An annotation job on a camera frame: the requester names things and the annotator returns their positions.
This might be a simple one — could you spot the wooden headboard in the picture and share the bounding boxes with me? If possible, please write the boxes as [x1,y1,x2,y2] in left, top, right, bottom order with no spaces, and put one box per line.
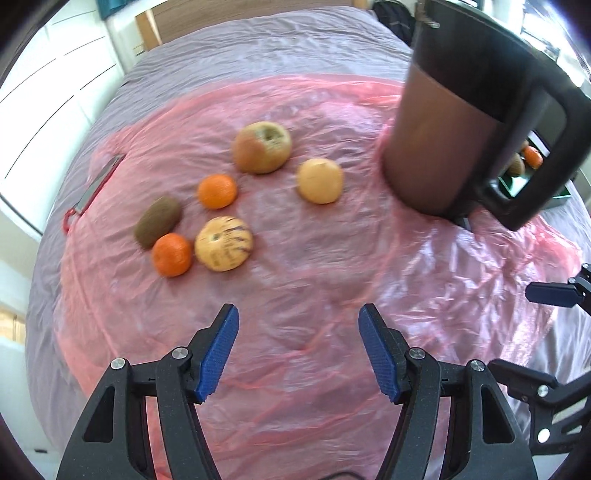
[135,0,365,52]

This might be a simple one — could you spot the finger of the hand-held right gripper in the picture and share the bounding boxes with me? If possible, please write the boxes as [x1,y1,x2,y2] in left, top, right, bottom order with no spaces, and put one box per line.
[525,263,591,317]
[489,359,591,408]

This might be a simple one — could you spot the red-green apple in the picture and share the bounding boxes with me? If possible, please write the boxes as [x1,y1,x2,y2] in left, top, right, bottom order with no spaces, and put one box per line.
[232,121,293,175]

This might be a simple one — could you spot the pale yellow orange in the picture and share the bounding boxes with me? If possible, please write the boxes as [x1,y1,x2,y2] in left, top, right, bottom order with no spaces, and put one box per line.
[296,158,345,205]

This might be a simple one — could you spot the white wardrobe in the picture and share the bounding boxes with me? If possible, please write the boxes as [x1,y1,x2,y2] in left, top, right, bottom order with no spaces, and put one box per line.
[0,0,125,241]

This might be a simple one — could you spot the black backpack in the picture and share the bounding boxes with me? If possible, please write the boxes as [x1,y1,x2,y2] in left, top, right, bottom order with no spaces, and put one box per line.
[372,0,416,47]

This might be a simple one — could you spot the teal curtain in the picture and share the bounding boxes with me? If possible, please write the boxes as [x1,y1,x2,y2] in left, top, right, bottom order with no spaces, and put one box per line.
[100,0,139,20]

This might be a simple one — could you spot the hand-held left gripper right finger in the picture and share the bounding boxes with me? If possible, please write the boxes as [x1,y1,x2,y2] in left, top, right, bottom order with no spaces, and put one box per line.
[359,303,539,480]

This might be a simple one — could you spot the smartphone with red case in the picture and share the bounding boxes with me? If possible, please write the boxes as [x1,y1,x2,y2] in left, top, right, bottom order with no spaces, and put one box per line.
[62,154,125,232]

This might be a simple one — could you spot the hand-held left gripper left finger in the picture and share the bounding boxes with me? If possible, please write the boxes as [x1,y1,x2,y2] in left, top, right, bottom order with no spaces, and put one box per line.
[56,303,240,480]

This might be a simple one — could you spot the pink plastic sheet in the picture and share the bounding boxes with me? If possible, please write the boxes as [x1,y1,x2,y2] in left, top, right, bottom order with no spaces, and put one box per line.
[53,74,583,480]

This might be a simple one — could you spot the green tray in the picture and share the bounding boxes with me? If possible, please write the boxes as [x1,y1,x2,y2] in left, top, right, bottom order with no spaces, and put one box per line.
[496,129,573,210]

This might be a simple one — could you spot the black and brown kettle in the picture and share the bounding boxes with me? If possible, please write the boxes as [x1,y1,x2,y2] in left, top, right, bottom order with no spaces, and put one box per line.
[379,0,591,232]

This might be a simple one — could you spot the striped yellow melon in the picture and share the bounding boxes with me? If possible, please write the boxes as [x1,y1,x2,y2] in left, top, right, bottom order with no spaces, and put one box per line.
[194,215,254,272]

